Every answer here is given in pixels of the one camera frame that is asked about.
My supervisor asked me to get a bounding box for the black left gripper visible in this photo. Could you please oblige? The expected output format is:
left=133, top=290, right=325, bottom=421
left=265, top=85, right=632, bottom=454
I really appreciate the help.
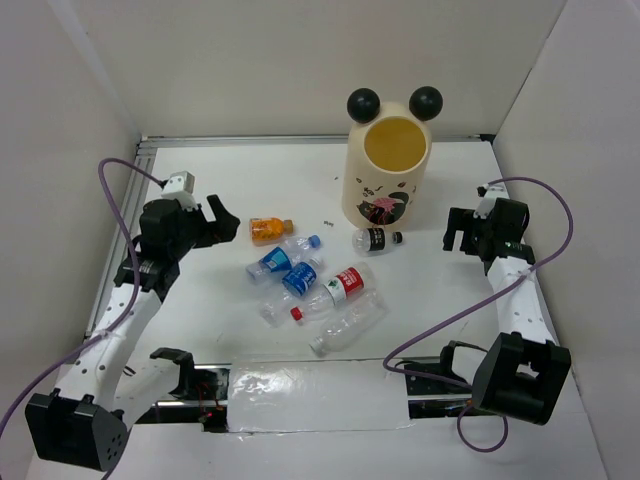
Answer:
left=169, top=194, right=240, bottom=259

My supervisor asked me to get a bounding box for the orange juice bottle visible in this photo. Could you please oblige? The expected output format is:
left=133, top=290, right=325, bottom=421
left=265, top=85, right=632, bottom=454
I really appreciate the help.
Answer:
left=249, top=217, right=295, bottom=245

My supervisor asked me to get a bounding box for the crushed blue-label bottle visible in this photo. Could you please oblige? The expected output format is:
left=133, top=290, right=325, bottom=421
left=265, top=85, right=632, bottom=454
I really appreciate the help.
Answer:
left=246, top=247, right=292, bottom=284

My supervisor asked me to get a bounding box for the black-label small bottle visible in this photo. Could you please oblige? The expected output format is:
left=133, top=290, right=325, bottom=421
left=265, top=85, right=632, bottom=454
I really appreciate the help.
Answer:
left=352, top=227, right=404, bottom=256

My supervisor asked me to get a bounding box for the clear unlabelled bottle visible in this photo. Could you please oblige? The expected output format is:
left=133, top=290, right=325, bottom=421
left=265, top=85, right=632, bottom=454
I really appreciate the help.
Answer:
left=309, top=290, right=388, bottom=358

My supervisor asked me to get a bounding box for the blue-cap clear bottle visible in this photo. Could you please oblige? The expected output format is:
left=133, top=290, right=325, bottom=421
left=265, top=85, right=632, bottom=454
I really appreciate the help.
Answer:
left=281, top=235, right=321, bottom=264

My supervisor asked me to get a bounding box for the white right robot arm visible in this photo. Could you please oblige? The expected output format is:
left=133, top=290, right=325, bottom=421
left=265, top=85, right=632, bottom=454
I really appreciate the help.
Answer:
left=443, top=198, right=571, bottom=425

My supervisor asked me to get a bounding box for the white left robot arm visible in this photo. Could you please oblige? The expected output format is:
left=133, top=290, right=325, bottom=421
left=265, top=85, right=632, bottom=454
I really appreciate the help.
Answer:
left=25, top=195, right=240, bottom=472

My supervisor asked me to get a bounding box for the cream cat-print bin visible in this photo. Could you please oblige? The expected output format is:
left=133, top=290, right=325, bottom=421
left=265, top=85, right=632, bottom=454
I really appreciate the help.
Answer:
left=341, top=86, right=443, bottom=229

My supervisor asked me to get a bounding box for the blue-label clear bottle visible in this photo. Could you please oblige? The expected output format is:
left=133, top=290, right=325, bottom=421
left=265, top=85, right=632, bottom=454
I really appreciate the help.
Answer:
left=258, top=255, right=325, bottom=327

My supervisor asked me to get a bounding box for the red-label red-cap bottle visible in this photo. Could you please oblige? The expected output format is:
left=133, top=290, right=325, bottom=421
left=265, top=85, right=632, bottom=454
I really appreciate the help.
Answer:
left=289, top=262, right=376, bottom=323

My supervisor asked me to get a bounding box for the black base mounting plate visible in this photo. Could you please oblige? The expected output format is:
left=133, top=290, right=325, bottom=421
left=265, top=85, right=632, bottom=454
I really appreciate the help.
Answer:
left=142, top=360, right=470, bottom=434

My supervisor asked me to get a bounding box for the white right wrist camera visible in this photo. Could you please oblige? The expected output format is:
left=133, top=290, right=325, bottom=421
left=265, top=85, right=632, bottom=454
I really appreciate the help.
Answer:
left=473, top=183, right=509, bottom=220

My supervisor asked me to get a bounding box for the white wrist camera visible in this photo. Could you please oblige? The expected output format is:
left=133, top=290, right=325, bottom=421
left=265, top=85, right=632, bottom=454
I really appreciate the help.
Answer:
left=161, top=171, right=198, bottom=211
left=473, top=183, right=509, bottom=220

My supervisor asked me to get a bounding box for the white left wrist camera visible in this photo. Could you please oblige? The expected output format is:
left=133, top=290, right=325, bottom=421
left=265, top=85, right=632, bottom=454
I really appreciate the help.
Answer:
left=161, top=171, right=198, bottom=211

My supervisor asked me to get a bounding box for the aluminium rail frame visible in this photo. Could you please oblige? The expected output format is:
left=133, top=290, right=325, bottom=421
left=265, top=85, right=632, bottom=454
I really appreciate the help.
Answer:
left=84, top=133, right=494, bottom=339

